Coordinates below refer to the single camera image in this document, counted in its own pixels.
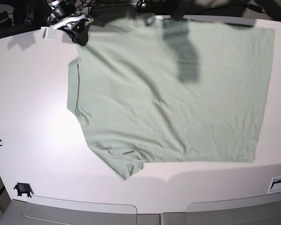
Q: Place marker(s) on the black camera mount overhead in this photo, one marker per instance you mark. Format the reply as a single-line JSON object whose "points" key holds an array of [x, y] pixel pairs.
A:
{"points": [[178, 9]]}

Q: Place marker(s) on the grey chair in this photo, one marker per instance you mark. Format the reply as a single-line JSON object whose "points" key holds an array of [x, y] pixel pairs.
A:
{"points": [[61, 216], [254, 210]]}

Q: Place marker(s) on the black clamp on table edge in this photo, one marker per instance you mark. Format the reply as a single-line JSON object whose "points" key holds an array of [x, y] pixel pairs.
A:
{"points": [[24, 188]]}

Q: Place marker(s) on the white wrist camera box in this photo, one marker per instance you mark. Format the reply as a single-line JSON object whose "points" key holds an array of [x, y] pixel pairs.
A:
{"points": [[47, 33]]}

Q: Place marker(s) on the grey chair back right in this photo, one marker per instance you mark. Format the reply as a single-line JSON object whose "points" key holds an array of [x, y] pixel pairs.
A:
{"points": [[254, 210]]}

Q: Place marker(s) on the black power adapter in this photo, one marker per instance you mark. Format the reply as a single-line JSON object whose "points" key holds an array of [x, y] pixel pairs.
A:
{"points": [[251, 7]]}

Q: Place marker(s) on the light green T-shirt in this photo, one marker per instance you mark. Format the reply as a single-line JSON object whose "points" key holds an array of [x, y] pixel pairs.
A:
{"points": [[151, 90]]}

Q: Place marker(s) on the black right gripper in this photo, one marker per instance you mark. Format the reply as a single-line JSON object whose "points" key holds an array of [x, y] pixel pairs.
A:
{"points": [[64, 13]]}

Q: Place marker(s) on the grey chair back left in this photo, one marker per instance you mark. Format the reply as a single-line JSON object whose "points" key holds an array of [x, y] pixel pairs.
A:
{"points": [[61, 216]]}

